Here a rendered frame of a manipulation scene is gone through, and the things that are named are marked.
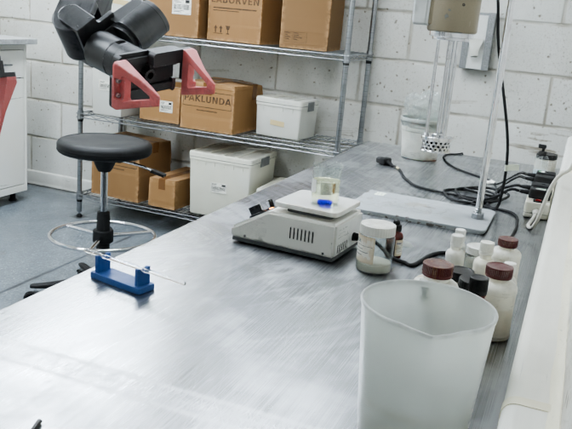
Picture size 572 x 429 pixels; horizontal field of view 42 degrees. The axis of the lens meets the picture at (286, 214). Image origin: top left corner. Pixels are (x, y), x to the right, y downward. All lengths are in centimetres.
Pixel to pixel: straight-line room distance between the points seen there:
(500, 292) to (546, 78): 267
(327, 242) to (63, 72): 350
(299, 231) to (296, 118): 231
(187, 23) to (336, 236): 256
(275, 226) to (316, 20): 226
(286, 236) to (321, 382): 46
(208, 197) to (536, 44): 170
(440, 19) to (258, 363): 91
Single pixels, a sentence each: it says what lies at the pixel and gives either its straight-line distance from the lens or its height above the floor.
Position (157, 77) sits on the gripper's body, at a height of 105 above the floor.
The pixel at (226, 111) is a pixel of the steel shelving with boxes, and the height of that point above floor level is 67.
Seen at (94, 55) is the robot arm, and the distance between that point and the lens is 114.
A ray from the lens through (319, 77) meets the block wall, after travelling 385.
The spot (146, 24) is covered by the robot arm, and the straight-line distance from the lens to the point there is 116.
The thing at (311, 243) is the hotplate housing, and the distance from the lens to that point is 126.
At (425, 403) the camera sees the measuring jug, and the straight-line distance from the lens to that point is 70.
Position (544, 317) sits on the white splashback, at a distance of 87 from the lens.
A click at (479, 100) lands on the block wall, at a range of 367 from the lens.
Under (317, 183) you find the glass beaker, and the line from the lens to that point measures 126.
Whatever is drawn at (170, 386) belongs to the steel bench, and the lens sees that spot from 84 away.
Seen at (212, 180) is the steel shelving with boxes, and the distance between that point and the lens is 370.
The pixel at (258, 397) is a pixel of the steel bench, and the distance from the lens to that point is 83.
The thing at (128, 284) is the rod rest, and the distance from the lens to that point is 109.
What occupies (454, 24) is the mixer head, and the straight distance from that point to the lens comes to 158.
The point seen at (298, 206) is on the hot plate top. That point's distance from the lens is 127.
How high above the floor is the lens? 115
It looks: 15 degrees down
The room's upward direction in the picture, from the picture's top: 5 degrees clockwise
